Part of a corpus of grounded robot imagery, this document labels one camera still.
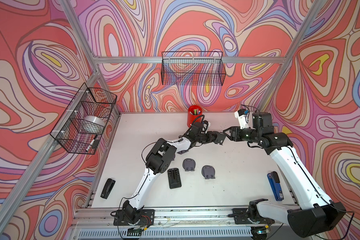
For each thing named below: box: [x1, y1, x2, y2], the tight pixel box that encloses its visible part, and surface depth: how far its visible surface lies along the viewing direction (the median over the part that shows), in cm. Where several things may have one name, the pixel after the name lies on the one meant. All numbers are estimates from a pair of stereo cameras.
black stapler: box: [100, 178, 116, 199], surface depth 82 cm
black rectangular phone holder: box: [167, 167, 182, 189], surface depth 87 cm
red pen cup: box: [187, 104, 203, 128], surface depth 107 cm
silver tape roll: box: [79, 115, 106, 134], surface depth 73 cm
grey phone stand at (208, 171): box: [201, 165, 216, 180], surface depth 90 cm
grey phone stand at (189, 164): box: [182, 158, 196, 172], surface depth 93 cm
